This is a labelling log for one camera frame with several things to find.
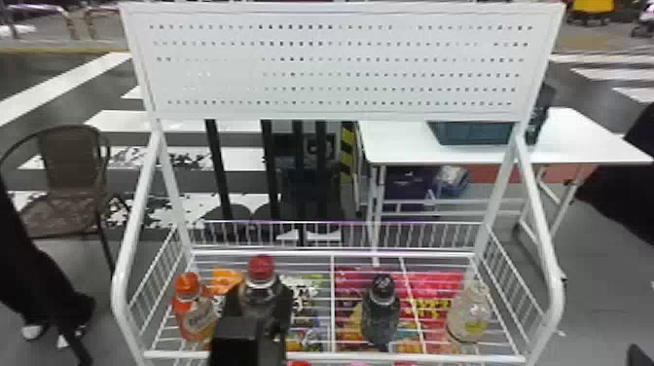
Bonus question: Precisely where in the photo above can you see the green snack packet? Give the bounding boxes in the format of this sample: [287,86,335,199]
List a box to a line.
[282,274,328,352]

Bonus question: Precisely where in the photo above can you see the person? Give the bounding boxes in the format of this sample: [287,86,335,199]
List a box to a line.
[0,175,97,366]
[574,101,654,247]

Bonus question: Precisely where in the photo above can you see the striped post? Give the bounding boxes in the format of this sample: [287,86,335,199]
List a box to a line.
[339,121,357,186]

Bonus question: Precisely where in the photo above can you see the orange snack packet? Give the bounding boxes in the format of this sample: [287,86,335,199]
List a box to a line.
[211,267,244,297]

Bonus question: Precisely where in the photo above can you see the blue basket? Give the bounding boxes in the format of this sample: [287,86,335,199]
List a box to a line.
[427,121,515,146]

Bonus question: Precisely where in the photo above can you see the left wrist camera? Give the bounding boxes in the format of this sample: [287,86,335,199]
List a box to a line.
[207,314,269,366]

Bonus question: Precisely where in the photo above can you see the red-capped black bottle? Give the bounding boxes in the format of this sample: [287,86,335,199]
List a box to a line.
[238,253,285,331]

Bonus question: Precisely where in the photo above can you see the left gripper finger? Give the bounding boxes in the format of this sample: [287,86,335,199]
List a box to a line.
[222,282,245,320]
[274,284,295,333]

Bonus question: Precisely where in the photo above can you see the black-capped black bottle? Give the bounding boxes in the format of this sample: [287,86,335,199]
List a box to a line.
[360,274,401,351]

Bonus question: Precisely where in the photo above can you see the white side table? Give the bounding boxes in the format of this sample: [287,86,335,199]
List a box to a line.
[355,106,654,251]

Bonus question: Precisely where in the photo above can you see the white wire rack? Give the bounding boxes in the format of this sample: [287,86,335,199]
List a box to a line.
[110,1,567,366]

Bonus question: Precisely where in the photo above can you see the red snack packet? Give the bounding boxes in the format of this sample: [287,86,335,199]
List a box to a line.
[334,267,464,355]

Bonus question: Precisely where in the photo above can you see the orange bottle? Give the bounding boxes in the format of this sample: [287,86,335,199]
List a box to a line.
[171,272,219,344]

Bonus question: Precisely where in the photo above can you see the clear bottle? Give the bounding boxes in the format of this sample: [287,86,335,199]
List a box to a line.
[445,278,493,344]

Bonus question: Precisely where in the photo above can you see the brown chair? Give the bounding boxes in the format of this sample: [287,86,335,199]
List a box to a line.
[0,124,132,279]

